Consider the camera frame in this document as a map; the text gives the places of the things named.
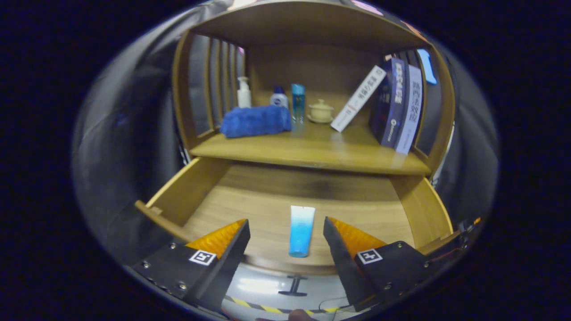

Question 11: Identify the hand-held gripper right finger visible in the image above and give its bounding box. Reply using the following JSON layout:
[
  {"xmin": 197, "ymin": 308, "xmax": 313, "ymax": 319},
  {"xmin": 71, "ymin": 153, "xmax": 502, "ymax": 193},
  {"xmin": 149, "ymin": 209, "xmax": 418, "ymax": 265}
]
[{"xmin": 323, "ymin": 217, "xmax": 451, "ymax": 312}]

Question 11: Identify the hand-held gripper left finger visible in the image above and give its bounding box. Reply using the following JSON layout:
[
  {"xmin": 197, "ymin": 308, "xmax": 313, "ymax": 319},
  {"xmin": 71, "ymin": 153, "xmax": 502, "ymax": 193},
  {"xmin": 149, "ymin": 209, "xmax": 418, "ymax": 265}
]
[{"xmin": 127, "ymin": 218, "xmax": 251, "ymax": 313}]

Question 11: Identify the blue white tube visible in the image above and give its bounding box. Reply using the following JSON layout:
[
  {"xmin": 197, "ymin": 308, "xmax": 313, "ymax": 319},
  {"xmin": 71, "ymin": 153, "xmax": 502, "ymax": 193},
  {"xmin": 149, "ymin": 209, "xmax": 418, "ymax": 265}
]
[{"xmin": 289, "ymin": 206, "xmax": 316, "ymax": 258}]

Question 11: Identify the wooden drawer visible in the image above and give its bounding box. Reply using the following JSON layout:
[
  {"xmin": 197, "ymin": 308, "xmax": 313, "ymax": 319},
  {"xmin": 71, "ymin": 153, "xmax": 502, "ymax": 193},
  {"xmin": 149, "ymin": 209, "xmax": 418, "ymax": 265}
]
[{"xmin": 135, "ymin": 157, "xmax": 460, "ymax": 297}]

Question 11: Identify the wooden countertop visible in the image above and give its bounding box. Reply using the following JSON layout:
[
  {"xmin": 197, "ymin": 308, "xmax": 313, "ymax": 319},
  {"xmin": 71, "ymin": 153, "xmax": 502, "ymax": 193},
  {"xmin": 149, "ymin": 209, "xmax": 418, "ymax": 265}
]
[{"xmin": 190, "ymin": 120, "xmax": 432, "ymax": 176}]

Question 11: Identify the wooden cabinet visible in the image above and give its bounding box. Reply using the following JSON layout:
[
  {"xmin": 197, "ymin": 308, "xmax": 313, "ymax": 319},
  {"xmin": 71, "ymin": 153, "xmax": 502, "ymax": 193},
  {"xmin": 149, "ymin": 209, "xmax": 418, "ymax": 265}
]
[{"xmin": 172, "ymin": 0, "xmax": 456, "ymax": 177}]

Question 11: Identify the yellow black floor tape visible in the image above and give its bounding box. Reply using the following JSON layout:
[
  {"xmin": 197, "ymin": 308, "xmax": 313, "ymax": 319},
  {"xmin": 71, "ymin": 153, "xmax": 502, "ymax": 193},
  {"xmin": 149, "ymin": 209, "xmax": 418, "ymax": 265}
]
[{"xmin": 223, "ymin": 294, "xmax": 344, "ymax": 315}]

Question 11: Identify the black orange clamp tool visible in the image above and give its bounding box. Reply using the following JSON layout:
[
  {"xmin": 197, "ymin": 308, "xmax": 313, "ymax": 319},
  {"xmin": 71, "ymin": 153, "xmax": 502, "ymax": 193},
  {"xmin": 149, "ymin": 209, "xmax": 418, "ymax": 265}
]
[{"xmin": 453, "ymin": 216, "xmax": 484, "ymax": 250}]

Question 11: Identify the blue folded towel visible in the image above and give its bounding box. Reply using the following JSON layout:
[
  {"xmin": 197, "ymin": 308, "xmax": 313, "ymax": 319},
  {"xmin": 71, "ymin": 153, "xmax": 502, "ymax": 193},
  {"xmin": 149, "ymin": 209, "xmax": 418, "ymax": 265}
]
[{"xmin": 219, "ymin": 105, "xmax": 292, "ymax": 138}]

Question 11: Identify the beige lidded teacup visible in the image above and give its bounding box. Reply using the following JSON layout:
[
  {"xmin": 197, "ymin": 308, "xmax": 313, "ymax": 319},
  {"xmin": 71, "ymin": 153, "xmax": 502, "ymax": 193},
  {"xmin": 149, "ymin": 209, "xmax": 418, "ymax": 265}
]
[{"xmin": 307, "ymin": 99, "xmax": 334, "ymax": 124}]

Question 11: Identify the dark blue book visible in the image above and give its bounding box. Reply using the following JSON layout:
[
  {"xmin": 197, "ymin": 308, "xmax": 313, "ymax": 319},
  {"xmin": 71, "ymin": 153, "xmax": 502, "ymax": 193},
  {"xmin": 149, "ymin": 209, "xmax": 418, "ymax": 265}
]
[{"xmin": 369, "ymin": 57, "xmax": 406, "ymax": 148}]

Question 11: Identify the light purple book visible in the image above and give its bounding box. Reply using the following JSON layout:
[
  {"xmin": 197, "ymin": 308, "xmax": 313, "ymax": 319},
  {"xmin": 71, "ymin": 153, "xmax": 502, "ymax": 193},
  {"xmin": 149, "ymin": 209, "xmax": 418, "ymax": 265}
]
[{"xmin": 394, "ymin": 65, "xmax": 423, "ymax": 155}]

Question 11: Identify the clear blue bottle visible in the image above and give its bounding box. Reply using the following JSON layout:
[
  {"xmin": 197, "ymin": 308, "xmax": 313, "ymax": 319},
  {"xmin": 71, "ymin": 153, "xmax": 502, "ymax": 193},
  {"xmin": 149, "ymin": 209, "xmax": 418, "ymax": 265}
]
[{"xmin": 291, "ymin": 83, "xmax": 306, "ymax": 125}]

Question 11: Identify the white book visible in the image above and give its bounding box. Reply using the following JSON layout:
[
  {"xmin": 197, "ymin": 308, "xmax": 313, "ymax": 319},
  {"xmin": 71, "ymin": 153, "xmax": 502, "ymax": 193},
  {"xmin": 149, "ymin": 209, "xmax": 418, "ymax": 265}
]
[{"xmin": 330, "ymin": 65, "xmax": 387, "ymax": 133}]

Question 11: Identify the black backdrop cloth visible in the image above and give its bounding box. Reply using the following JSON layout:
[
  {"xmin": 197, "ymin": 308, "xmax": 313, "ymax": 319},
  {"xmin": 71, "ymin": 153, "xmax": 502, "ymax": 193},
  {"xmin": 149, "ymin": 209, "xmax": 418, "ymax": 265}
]
[{"xmin": 71, "ymin": 0, "xmax": 500, "ymax": 268}]

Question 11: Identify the white pump bottle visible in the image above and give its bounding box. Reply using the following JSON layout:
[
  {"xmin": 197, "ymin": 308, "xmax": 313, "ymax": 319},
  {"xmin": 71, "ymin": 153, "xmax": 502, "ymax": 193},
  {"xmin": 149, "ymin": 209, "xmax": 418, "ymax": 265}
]
[{"xmin": 237, "ymin": 76, "xmax": 252, "ymax": 108}]

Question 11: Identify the small white blue-capped bottle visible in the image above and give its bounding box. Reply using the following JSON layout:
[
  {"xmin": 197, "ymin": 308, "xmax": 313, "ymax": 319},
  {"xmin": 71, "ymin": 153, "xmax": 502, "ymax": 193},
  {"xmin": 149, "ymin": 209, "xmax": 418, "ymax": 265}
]
[{"xmin": 269, "ymin": 86, "xmax": 289, "ymax": 109}]

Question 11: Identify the red cable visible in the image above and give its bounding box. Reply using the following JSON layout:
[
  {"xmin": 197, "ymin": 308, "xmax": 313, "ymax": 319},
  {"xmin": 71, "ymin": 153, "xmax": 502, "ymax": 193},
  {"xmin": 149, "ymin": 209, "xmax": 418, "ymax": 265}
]
[{"xmin": 428, "ymin": 247, "xmax": 464, "ymax": 263}]

